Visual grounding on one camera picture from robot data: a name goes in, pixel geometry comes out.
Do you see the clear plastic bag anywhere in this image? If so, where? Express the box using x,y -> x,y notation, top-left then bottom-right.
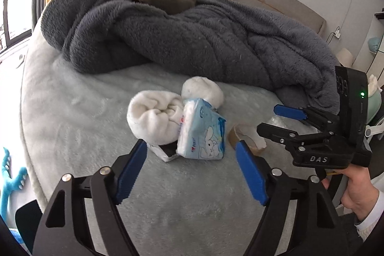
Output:
265,114 -> 300,131

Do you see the white wall charger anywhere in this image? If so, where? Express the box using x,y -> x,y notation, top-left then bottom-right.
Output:
326,26 -> 342,45

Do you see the small white sock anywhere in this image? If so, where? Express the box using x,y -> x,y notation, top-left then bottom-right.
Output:
181,77 -> 225,109

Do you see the dark grey fleece blanket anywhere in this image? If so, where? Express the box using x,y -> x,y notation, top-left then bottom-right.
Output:
40,0 -> 341,113

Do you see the large white sock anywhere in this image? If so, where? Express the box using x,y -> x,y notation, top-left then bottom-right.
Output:
126,90 -> 184,145

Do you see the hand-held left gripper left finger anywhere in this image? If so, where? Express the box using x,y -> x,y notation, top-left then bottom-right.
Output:
32,138 -> 148,256

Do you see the small white box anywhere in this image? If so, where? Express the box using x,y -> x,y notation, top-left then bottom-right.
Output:
146,139 -> 180,163

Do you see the person's right hand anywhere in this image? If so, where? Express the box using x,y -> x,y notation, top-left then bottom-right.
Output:
321,167 -> 380,222

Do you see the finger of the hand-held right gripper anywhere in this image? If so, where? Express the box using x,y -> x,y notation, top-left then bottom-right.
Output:
257,123 -> 331,152
274,104 -> 342,132

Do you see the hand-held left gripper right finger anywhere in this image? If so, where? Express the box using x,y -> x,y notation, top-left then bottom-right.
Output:
235,140 -> 350,256

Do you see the blue dinosaur toy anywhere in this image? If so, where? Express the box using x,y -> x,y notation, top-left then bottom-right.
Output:
0,148 -> 29,214

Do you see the brown tape roll core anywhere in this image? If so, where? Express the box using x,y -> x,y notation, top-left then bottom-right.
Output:
227,123 -> 267,155

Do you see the black-framed window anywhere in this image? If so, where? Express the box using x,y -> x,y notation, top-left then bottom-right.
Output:
0,0 -> 42,53

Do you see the blue tissue packet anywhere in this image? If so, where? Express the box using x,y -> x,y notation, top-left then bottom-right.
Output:
177,97 -> 227,161

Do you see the bed with white fleece sheet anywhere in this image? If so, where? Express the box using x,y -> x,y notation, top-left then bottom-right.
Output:
19,25 -> 339,256

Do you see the person's right forearm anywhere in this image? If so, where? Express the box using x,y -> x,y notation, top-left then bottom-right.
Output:
354,188 -> 384,247

